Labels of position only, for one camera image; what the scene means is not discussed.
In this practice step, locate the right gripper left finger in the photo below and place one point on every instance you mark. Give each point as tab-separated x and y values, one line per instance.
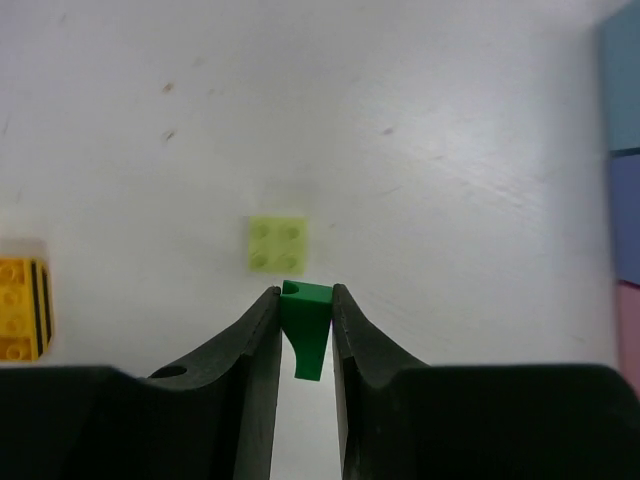
208	415

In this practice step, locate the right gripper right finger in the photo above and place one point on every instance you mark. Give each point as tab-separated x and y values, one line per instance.
400	418

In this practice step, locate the small green lego piece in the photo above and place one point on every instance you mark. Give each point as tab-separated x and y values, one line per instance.
305	318

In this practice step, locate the lime lego brick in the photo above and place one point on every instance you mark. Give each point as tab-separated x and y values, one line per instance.
278	245

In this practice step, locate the orange long lego brick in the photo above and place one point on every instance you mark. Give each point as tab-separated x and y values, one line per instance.
26	309

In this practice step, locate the pink container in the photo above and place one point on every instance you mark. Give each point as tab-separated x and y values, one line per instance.
628	327

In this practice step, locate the blue container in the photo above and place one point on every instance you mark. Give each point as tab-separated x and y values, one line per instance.
619	64

